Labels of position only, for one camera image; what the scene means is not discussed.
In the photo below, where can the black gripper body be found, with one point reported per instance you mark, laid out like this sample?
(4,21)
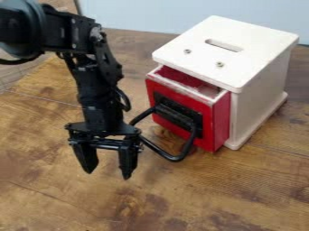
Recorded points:
(103,131)

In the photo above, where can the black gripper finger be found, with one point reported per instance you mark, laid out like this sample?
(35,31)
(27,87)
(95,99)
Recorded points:
(86,155)
(127,157)

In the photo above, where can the red drawer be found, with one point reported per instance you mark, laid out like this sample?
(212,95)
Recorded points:
(201,101)

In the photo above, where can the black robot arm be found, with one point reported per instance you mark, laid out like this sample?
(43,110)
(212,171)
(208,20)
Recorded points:
(33,29)

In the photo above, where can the white wooden drawer box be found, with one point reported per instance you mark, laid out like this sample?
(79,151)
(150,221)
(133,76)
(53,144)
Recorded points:
(243,58)

